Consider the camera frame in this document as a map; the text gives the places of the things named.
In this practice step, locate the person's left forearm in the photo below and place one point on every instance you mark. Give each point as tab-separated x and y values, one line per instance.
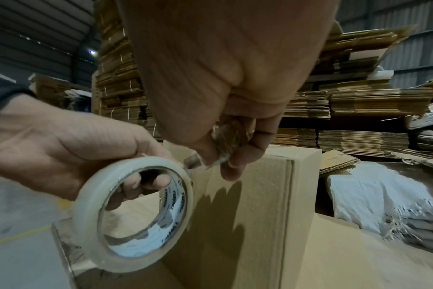
6	96

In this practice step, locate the clear tape roll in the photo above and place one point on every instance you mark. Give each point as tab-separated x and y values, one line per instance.
84	226

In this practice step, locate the brown cardboard box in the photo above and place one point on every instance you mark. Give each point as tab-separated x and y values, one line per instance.
266	226

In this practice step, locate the person's left hand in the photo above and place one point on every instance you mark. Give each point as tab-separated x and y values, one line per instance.
52	147

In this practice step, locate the stacks of flat cardboard bundles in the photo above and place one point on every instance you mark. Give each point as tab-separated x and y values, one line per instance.
359	101

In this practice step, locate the person's right hand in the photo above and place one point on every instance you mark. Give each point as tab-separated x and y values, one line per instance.
223	62

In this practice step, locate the ceiling lamp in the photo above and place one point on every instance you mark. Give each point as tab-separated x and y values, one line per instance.
93	52

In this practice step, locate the white plastic sack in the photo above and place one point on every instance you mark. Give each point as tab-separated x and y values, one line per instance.
380	197

